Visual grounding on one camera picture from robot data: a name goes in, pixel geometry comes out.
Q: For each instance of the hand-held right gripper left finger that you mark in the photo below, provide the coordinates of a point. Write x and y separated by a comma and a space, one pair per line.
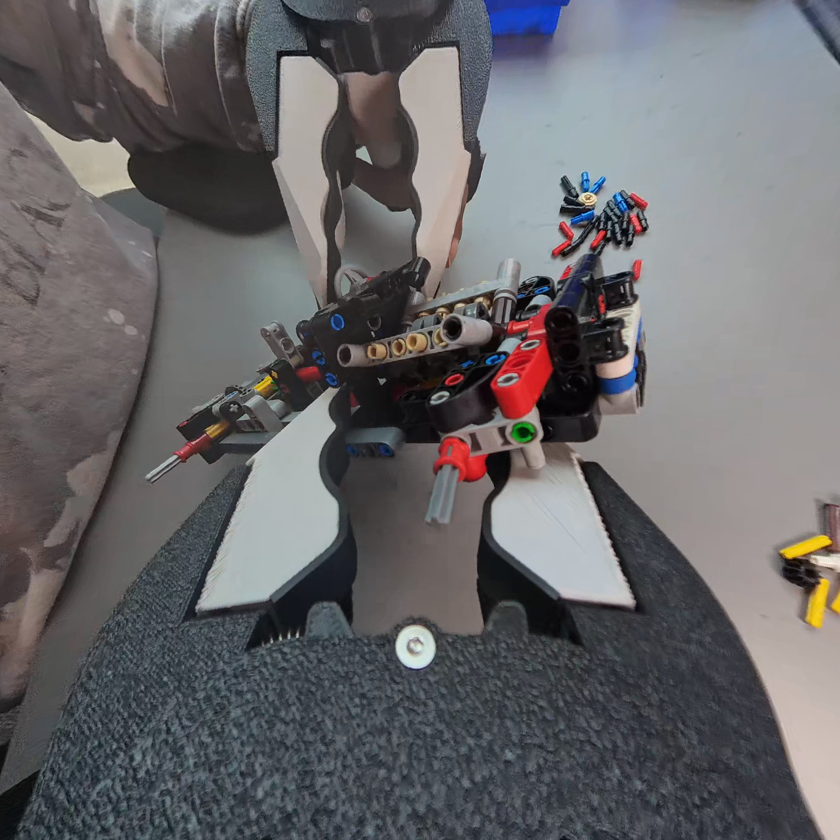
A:
282, 525

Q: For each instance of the person's left forearm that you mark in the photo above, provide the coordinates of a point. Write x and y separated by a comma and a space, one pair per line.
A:
131, 79

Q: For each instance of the blue plastic bin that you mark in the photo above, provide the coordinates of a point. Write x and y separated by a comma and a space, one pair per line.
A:
525, 16

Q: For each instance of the brick toy car model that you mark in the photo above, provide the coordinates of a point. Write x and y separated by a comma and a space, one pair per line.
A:
459, 367

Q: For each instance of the person's camouflage clothing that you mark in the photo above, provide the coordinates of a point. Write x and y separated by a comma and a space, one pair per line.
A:
52, 328

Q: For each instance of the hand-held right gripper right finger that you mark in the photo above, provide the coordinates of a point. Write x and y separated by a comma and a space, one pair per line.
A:
558, 544

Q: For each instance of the pile of black blue pins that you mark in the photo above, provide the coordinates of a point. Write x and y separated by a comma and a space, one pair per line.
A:
613, 220

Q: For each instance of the person's left hand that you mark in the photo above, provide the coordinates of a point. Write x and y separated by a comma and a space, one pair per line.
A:
377, 131

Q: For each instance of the cluster of small yellow pegs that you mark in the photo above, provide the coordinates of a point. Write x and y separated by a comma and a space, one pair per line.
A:
804, 547

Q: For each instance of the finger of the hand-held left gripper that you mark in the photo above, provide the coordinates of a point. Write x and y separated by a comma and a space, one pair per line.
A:
302, 164
439, 131

